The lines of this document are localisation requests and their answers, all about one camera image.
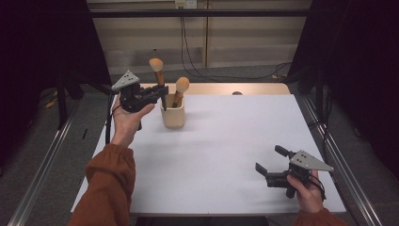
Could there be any person's left hand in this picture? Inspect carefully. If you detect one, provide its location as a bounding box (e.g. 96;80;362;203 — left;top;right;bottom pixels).
111;95;156;148

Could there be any black-handled makeup brush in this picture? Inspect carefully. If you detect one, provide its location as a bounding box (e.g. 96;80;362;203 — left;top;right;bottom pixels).
148;57;168;112
171;76;191;109

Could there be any right hand-held gripper cable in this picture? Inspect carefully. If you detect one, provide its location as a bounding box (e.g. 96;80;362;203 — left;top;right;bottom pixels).
309;174;327;201

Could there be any black horizontal frame bar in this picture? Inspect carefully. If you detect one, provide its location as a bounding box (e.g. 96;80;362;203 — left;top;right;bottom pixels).
88;8;311;18

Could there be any black wall cable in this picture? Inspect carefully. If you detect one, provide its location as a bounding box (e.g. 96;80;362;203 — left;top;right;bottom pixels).
180;17;293;81

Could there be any hand-held gripper cable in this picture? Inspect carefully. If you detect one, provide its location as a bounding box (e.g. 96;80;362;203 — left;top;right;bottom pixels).
104;90;121;145
309;174;327;201

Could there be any black metal stand post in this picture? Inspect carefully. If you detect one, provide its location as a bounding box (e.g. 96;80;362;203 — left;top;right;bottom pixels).
314;69;325;121
56;74;69;130

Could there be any black floor cable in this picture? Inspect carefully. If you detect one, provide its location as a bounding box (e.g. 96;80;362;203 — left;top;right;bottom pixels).
309;89;333;168

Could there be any person's right hand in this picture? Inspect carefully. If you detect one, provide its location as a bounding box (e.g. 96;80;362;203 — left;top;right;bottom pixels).
286;169;326;215

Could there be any black curtain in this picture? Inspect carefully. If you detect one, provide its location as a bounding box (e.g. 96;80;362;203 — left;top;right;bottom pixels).
0;0;113;172
286;0;399;181

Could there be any white table mat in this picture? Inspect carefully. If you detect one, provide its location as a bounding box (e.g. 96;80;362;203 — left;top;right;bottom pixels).
71;93;347;216

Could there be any left hand-held gripper cable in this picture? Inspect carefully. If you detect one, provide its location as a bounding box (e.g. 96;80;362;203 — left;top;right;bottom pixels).
104;90;121;145

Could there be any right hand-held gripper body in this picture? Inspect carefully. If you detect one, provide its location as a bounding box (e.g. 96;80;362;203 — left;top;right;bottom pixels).
264;150;335;200

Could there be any aluminium frame rail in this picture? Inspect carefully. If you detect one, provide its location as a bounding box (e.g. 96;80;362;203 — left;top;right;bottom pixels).
302;96;384;226
8;102;80;226

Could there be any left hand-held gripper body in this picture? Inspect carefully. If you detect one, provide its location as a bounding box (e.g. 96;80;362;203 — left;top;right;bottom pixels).
111;70;158;114

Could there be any white wall socket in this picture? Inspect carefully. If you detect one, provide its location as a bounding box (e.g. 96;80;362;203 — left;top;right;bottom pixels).
174;0;198;9

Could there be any beige square cup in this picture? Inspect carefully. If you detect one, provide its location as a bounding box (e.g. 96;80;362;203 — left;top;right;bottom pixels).
160;93;186;128

